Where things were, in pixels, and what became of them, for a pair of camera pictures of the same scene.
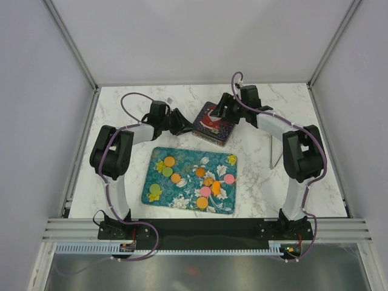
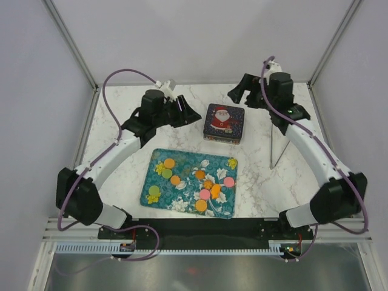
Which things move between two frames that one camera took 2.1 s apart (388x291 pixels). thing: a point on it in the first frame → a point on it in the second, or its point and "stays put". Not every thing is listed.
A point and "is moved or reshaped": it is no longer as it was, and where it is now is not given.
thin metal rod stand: x=270 y=165 stays put
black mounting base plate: x=205 y=234 stays put
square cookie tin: x=216 y=133 is moved or reshaped
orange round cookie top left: x=169 y=161 stays put
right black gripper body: x=241 y=113 → x=251 y=83
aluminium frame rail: x=329 y=229 stays put
